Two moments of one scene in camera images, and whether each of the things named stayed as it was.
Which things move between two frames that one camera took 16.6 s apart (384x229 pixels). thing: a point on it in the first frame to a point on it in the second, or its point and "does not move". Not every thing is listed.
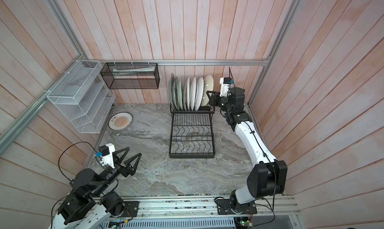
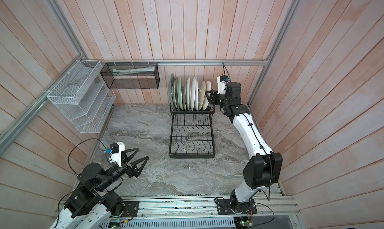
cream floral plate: [175, 93] does not move
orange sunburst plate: [188, 93] does not move
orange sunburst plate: [119, 121] to [208, 86]
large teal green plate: [172, 90] does not move
